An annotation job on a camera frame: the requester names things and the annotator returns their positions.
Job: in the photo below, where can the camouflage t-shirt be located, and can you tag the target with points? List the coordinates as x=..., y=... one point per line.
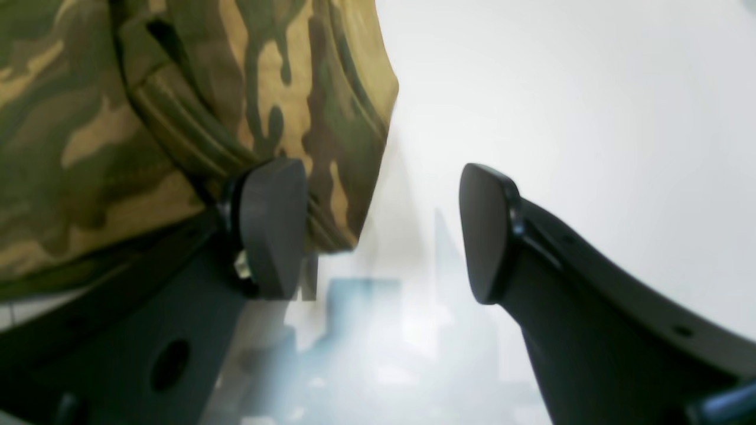
x=123, y=117

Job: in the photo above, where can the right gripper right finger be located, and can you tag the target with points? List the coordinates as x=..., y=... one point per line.
x=604, y=347

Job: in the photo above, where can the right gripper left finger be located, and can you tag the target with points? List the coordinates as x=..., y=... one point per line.
x=144, y=343

